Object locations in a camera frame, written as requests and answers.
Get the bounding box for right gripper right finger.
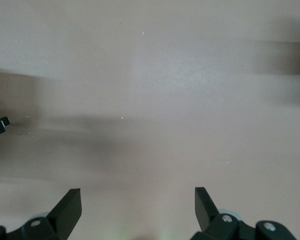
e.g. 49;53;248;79
191;186;298;240

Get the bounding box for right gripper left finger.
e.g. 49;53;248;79
0;187;82;240

